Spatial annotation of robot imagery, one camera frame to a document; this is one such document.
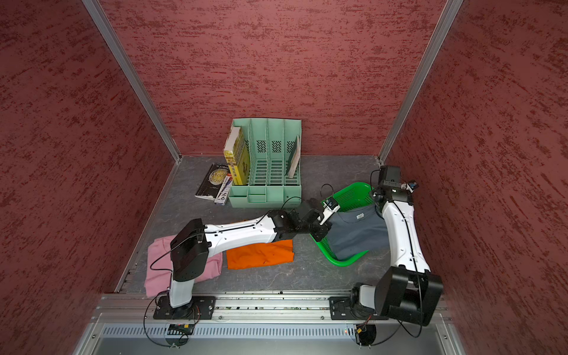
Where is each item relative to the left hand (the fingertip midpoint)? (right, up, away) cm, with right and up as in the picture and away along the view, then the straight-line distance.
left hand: (327, 227), depth 79 cm
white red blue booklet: (-45, +11, +22) cm, 52 cm away
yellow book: (-35, +28, +6) cm, 45 cm away
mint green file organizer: (-23, +25, +39) cm, 51 cm away
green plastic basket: (+19, +10, +22) cm, 31 cm away
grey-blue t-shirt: (+11, -2, +2) cm, 12 cm away
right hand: (+20, +9, +2) cm, 22 cm away
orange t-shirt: (-27, -13, +6) cm, 30 cm away
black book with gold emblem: (-54, +15, +28) cm, 63 cm away
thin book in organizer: (-11, +27, +22) cm, 36 cm away
